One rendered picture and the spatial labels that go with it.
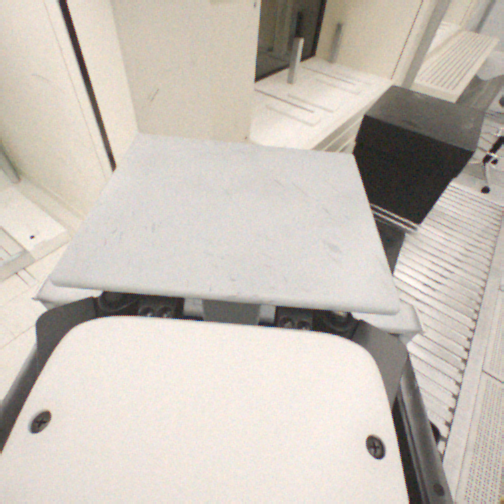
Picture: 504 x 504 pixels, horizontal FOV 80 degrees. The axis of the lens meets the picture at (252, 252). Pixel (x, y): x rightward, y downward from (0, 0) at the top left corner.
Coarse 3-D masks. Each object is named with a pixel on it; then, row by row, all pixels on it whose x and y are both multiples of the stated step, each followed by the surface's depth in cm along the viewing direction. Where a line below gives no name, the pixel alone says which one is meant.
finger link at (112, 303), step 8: (104, 296) 11; (112, 296) 11; (120, 296) 11; (128, 296) 11; (136, 296) 11; (104, 304) 11; (112, 304) 11; (120, 304) 11; (128, 304) 11; (136, 304) 11; (104, 312) 11; (112, 312) 11; (120, 312) 11
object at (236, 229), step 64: (128, 192) 13; (192, 192) 13; (256, 192) 14; (320, 192) 14; (64, 256) 10; (128, 256) 11; (192, 256) 11; (256, 256) 11; (320, 256) 11; (384, 256) 12; (256, 320) 17; (384, 320) 18; (0, 448) 15
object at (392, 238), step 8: (376, 224) 74; (384, 224) 75; (384, 232) 73; (392, 232) 73; (400, 232) 73; (384, 240) 71; (392, 240) 71; (400, 240) 71; (384, 248) 69; (392, 248) 69; (400, 248) 70; (392, 256) 68; (392, 264) 66; (392, 272) 65
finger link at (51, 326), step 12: (84, 300) 11; (96, 300) 11; (48, 312) 11; (60, 312) 11; (72, 312) 11; (84, 312) 11; (96, 312) 11; (132, 312) 11; (36, 324) 10; (48, 324) 10; (60, 324) 10; (72, 324) 10; (36, 336) 10; (48, 336) 10; (60, 336) 10; (36, 348) 10; (48, 348) 10
